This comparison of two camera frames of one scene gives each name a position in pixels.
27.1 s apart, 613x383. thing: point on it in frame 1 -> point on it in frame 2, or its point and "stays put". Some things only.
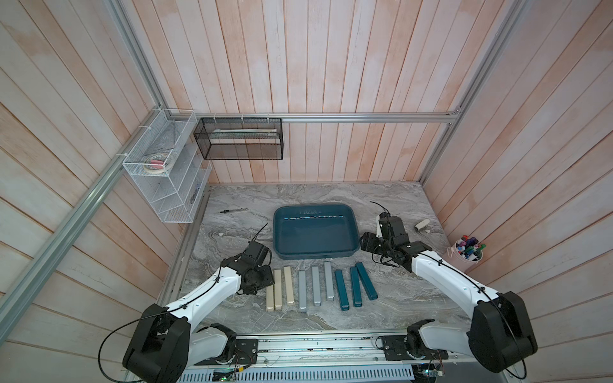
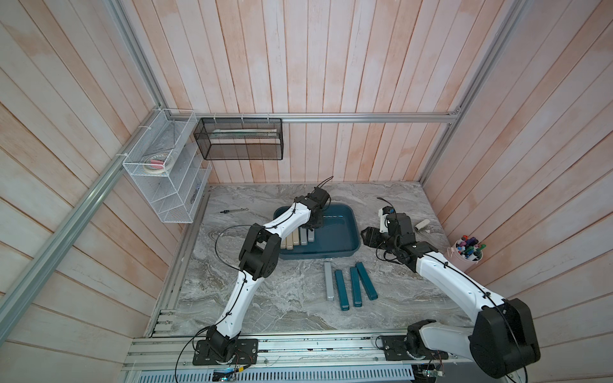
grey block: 330,287 stays put
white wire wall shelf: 169,164 stays put
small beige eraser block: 422,224 stays put
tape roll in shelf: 157,163 stays put
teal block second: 356,286 stays put
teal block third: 365,281 stays put
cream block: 278,289 -> 289,241
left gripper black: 268,280 -> 319,223
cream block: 290,292 -> 296,238
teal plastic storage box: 303,231 stays put
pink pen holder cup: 465,253 stays put
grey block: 302,290 -> 303,236
